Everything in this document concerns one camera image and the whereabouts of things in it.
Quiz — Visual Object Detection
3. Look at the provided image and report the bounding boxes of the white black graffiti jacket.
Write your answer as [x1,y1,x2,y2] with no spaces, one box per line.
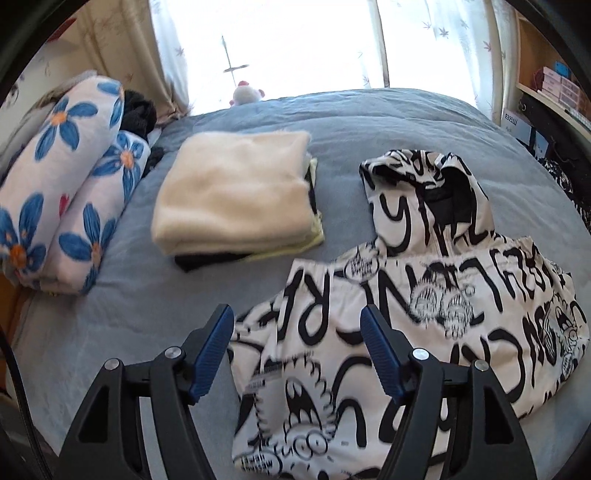
[229,150,589,479]

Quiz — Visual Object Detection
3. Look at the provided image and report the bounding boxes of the black white patterned clothes pile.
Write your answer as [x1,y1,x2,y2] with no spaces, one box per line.
[517,94,591,232]

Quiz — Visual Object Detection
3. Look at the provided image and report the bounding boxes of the blue bed blanket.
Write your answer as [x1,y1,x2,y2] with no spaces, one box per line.
[14,89,590,451]

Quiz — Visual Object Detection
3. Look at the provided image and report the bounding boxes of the black folded garment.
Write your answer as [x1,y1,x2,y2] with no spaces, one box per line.
[173,252,250,273]

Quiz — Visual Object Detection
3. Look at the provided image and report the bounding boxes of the blue floral folded quilt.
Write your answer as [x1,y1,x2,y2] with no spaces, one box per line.
[1,76,150,294]

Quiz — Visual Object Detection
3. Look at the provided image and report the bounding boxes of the cream fluffy folded sweater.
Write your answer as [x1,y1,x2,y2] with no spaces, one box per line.
[151,130,325,256]

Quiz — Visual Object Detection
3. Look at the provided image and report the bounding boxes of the white blue cardboard box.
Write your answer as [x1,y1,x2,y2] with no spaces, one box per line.
[501,109,549,160]

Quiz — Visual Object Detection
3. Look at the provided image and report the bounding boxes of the black fuzzy garment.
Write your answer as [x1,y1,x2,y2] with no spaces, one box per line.
[120,90,157,140]

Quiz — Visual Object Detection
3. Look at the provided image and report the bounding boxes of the pink drawer box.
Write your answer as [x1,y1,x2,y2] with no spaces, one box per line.
[533,67,581,109]

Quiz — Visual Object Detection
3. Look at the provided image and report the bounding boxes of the white plush toy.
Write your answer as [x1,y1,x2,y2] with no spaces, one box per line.
[229,81,266,107]

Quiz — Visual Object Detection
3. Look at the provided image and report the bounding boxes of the white sheer curtain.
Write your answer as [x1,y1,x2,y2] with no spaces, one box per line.
[150,1,517,120]

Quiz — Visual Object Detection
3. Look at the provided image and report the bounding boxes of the wooden bookshelf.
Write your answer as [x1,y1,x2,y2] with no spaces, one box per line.
[515,12,590,143]

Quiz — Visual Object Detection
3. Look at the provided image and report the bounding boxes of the beige floral curtain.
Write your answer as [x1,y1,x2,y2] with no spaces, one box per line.
[75,0,191,126]

